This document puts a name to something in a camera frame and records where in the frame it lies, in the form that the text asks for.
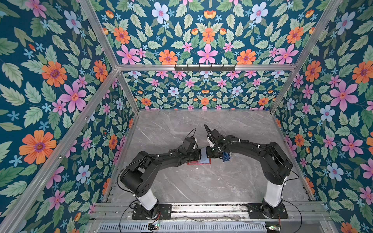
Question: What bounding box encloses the red leather card holder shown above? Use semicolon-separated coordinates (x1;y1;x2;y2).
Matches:
187;158;211;165

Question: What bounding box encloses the blue VIP card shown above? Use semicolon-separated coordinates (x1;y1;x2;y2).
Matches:
200;150;211;164

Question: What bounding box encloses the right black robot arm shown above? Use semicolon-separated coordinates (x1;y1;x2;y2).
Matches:
204;124;293;218

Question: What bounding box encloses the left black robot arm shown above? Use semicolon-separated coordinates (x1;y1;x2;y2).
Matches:
118;136;201;219

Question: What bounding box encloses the blue card tray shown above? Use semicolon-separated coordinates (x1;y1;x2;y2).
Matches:
222;152;231;162

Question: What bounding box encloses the black hook rack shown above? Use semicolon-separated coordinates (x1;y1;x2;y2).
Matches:
174;64;236;72

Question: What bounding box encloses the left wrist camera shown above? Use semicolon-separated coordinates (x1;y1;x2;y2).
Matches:
182;136;198;150

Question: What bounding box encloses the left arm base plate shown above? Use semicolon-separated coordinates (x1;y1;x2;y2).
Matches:
132;204;173;220

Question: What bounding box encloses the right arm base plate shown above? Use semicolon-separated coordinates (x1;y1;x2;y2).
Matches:
245;203;289;219

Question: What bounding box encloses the white vented cable duct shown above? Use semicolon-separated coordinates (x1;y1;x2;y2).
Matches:
98;222;267;233

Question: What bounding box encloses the aluminium mounting rail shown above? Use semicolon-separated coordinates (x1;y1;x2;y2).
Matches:
90;202;332;221

